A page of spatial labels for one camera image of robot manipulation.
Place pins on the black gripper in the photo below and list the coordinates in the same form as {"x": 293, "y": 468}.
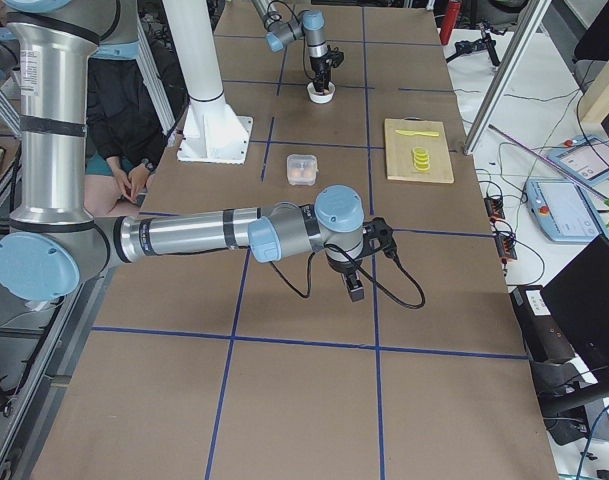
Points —
{"x": 320, "y": 65}
{"x": 343, "y": 269}

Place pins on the clear plastic egg box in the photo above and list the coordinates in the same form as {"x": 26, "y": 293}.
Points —
{"x": 300, "y": 161}

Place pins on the black computer box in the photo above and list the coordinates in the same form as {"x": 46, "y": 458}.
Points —
{"x": 541, "y": 334}

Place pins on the white ceramic bowl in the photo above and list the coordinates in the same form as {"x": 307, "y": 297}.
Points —
{"x": 318, "y": 98}

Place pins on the yellow plastic knife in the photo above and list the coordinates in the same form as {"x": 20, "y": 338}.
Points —
{"x": 410, "y": 133}

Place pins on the wooden cutting board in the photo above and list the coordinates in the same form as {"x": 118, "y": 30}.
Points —
{"x": 398, "y": 152}

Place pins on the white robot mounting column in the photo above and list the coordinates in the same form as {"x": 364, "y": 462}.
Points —
{"x": 212, "y": 132}

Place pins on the red cylinder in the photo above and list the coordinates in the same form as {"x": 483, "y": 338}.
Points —
{"x": 449, "y": 20}

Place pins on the small orange circuit board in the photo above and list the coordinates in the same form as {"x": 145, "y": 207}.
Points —
{"x": 494, "y": 207}

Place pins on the seated person in black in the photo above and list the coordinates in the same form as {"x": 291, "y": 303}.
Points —
{"x": 129, "y": 140}

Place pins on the near teach pendant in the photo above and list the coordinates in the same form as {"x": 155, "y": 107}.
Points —
{"x": 562, "y": 211}

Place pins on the teach pendant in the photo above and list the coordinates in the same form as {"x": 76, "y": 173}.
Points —
{"x": 586, "y": 159}
{"x": 562, "y": 211}

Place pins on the black monitor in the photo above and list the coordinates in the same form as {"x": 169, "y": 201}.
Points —
{"x": 578, "y": 300}

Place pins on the far teach pendant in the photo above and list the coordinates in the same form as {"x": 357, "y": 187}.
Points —
{"x": 586, "y": 159}

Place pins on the grabber stick with green tip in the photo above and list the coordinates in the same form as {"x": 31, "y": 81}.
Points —
{"x": 560, "y": 170}

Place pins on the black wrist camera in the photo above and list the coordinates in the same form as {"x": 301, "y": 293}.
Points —
{"x": 378, "y": 237}
{"x": 336, "y": 57}

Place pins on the black camera tripod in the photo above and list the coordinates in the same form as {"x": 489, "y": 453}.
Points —
{"x": 484, "y": 43}

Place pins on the aluminium frame post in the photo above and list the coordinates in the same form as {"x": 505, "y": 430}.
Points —
{"x": 526, "y": 28}

